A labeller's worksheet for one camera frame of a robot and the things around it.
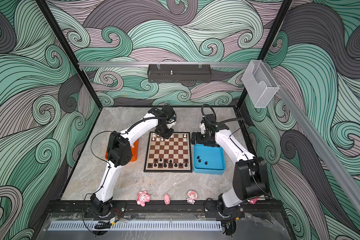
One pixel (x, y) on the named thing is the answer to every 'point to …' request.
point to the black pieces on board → (165, 165)
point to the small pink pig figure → (166, 198)
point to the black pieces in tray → (199, 160)
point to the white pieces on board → (162, 139)
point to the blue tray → (208, 160)
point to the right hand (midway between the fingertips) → (199, 141)
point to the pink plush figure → (142, 197)
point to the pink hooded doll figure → (192, 195)
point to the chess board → (172, 155)
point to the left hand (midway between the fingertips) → (168, 136)
